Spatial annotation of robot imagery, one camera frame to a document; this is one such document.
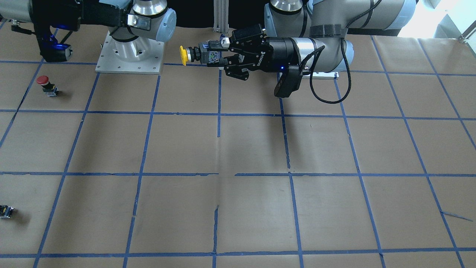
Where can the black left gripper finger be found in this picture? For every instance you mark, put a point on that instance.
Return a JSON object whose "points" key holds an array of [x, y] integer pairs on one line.
{"points": [[235, 66], [241, 39]]}

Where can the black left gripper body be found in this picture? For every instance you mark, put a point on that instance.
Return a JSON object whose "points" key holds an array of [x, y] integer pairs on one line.
{"points": [[281, 50]]}

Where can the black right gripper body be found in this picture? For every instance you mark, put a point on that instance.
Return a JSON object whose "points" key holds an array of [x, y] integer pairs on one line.
{"points": [[97, 14]]}

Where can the yellow push button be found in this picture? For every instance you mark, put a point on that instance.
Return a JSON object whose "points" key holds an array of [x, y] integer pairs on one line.
{"points": [[207, 52]]}

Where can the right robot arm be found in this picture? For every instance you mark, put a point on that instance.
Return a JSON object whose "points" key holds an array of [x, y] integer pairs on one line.
{"points": [[127, 19]]}

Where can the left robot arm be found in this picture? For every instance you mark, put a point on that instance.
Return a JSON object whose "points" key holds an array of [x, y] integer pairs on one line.
{"points": [[299, 39]]}

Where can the red push button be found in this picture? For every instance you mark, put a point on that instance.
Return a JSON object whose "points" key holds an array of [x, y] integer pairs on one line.
{"points": [[48, 88]]}

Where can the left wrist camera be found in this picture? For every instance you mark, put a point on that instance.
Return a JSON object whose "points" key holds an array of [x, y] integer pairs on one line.
{"points": [[289, 82]]}

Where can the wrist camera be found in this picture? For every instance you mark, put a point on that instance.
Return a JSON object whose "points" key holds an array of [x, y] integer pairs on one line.
{"points": [[51, 50], [289, 82]]}

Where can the aluminium frame post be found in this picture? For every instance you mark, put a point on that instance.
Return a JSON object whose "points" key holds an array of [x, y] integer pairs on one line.
{"points": [[220, 16]]}

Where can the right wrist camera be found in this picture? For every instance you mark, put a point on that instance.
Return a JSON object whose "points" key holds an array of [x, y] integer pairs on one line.
{"points": [[51, 50]]}

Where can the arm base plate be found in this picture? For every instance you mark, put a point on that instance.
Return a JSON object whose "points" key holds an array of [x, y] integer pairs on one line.
{"points": [[140, 56]]}

